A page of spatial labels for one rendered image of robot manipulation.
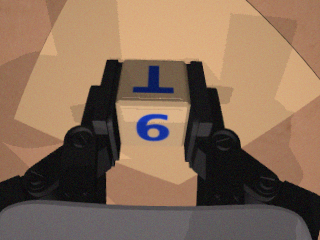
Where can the tan flat mat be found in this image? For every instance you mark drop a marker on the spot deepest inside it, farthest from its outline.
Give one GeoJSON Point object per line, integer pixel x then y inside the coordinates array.
{"type": "Point", "coordinates": [260, 78]}

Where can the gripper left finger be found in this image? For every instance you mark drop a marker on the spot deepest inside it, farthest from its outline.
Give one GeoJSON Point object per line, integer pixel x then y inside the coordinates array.
{"type": "Point", "coordinates": [89, 150]}

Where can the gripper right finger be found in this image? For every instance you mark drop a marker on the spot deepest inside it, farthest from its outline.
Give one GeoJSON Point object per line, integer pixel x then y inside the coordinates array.
{"type": "Point", "coordinates": [227, 173]}

